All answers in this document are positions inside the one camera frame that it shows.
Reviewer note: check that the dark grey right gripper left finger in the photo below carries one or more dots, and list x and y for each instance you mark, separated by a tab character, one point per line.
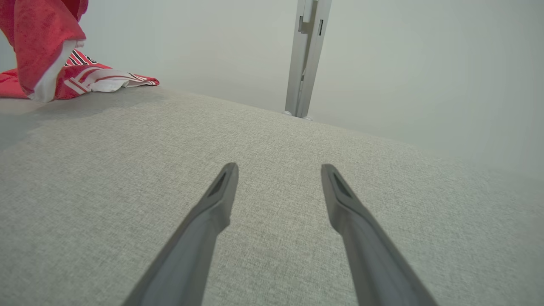
199	255

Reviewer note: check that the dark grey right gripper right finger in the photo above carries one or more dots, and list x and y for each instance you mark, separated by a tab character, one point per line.
374	263

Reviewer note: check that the red shorts with white waistband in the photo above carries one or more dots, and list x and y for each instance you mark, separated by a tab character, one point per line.
38	38

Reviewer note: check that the grey metal partition post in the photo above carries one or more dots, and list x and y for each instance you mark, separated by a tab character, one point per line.
304	63

